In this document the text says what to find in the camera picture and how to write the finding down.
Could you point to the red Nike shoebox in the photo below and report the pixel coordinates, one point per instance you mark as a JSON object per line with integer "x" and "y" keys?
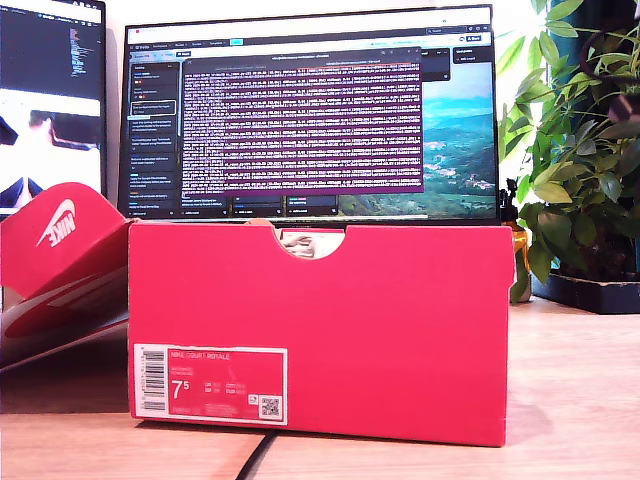
{"x": 350, "y": 340}

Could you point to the red Nike shoebox lid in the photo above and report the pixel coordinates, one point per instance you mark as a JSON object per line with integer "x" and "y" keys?
{"x": 75, "y": 260}

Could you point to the wide black computer monitor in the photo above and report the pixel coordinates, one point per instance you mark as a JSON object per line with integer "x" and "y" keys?
{"x": 300, "y": 125}

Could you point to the orange bottle with black pump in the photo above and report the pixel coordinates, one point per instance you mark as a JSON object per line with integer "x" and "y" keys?
{"x": 521, "y": 245}

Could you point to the green leafy potted plant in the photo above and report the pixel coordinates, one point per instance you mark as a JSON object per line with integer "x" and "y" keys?
{"x": 590, "y": 150}

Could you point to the black monitor with code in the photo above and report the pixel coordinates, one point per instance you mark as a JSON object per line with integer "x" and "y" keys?
{"x": 50, "y": 50}

